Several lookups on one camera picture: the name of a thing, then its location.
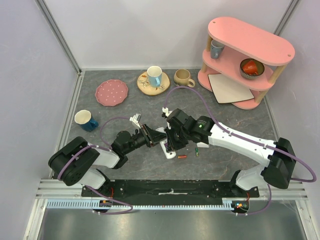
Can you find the patterned dark bowl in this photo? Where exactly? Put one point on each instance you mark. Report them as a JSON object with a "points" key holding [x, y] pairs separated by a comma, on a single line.
{"points": [[261, 69]]}

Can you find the pink dotted plate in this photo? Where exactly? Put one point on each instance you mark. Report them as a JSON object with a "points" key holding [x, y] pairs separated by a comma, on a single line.
{"points": [[111, 93]]}

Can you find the left aluminium frame post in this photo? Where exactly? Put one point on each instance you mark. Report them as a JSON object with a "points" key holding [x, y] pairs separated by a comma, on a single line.
{"points": [[58, 34]]}

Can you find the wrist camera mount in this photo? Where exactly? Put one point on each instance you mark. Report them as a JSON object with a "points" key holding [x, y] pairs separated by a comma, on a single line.
{"points": [[166, 112], [135, 120]]}

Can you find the aluminium frame post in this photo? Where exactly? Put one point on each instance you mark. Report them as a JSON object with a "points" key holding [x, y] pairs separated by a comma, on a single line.
{"points": [[58, 34], [293, 4]]}

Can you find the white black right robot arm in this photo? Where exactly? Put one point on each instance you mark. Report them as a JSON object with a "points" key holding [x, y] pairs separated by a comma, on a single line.
{"points": [[275, 158]]}

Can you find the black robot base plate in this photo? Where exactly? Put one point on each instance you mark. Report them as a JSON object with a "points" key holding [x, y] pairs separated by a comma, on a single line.
{"points": [[173, 192]]}

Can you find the beige ceramic mug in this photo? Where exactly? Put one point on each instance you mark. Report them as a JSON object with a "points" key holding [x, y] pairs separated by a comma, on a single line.
{"points": [[182, 77]]}

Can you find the grey blue shelf mug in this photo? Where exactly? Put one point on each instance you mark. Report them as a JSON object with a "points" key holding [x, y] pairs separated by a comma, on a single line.
{"points": [[216, 49]]}

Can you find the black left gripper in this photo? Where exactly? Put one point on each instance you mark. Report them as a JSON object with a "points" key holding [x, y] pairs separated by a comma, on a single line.
{"points": [[151, 136]]}

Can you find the pink three-tier shelf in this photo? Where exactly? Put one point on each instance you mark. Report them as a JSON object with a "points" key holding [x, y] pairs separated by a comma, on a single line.
{"points": [[248, 55]]}

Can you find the white battery cover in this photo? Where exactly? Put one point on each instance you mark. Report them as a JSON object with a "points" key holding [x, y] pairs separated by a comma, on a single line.
{"points": [[202, 145]]}

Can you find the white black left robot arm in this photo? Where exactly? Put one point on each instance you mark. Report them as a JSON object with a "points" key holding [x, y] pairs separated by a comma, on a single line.
{"points": [[73, 163]]}

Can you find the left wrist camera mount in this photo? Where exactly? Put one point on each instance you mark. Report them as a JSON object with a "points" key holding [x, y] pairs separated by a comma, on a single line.
{"points": [[135, 120]]}

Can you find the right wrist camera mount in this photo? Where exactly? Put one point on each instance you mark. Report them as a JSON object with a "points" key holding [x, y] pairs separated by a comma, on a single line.
{"points": [[166, 112]]}

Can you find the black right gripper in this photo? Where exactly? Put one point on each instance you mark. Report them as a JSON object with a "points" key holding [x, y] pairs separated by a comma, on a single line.
{"points": [[170, 139]]}

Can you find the white square mat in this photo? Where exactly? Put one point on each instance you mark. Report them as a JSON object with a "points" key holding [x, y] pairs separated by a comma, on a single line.
{"points": [[227, 90]]}

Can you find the white slotted cable duct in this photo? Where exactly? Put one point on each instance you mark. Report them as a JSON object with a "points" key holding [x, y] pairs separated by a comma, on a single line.
{"points": [[103, 204]]}

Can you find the dark blue mug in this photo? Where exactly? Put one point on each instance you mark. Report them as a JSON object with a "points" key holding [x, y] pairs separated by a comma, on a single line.
{"points": [[85, 120]]}

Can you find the light blue mug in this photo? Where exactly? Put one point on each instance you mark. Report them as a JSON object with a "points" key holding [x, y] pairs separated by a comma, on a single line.
{"points": [[154, 76]]}

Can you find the red cup in bowl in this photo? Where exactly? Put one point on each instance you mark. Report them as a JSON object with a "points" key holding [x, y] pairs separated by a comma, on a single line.
{"points": [[250, 68]]}

